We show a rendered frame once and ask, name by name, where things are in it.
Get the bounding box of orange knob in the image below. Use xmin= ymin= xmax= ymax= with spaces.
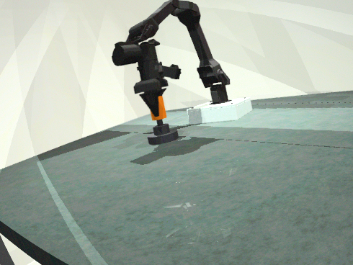
xmin=150 ymin=96 xmax=166 ymax=120

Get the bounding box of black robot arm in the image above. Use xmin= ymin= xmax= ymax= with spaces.
xmin=112 ymin=0 xmax=232 ymax=105

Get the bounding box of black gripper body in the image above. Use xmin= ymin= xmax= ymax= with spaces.
xmin=134 ymin=60 xmax=168 ymax=94

